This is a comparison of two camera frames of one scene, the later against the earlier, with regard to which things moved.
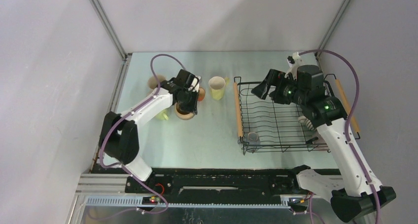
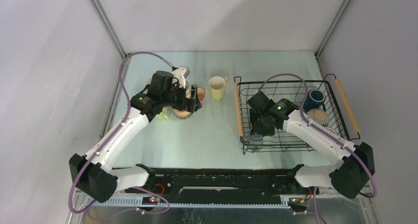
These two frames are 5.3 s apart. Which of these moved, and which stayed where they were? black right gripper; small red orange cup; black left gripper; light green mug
Moved: black right gripper
Stayed: light green mug; small red orange cup; black left gripper
